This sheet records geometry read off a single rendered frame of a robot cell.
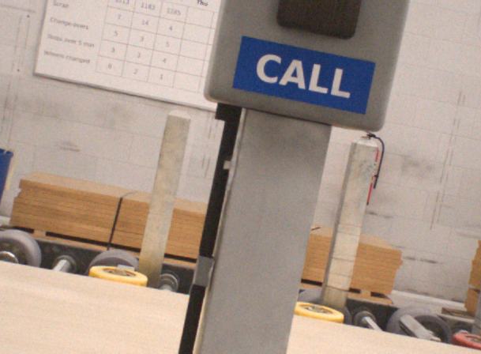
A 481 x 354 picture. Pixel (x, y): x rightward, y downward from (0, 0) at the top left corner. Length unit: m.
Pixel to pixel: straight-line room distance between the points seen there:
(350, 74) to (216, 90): 0.05
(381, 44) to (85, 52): 7.20
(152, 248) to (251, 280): 1.10
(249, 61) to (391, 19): 0.06
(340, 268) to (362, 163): 0.16
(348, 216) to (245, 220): 1.12
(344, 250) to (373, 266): 4.95
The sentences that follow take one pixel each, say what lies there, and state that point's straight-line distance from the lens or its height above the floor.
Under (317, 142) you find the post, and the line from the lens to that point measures 0.41.
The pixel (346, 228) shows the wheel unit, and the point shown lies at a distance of 1.53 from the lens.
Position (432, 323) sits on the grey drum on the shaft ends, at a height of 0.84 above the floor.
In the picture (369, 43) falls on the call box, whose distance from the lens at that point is 0.40.
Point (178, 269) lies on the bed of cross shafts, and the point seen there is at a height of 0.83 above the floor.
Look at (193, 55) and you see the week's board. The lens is 7.55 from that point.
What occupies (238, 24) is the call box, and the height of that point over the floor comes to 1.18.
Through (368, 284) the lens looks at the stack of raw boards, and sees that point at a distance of 6.49.
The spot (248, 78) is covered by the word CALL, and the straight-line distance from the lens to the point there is 0.39.
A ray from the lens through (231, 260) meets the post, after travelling 0.41.
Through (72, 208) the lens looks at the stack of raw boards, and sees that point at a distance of 6.31.
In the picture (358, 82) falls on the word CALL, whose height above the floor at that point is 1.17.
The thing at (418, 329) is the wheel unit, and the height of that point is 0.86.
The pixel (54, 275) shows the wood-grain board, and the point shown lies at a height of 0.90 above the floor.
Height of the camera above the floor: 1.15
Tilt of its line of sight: 3 degrees down
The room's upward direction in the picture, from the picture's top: 11 degrees clockwise
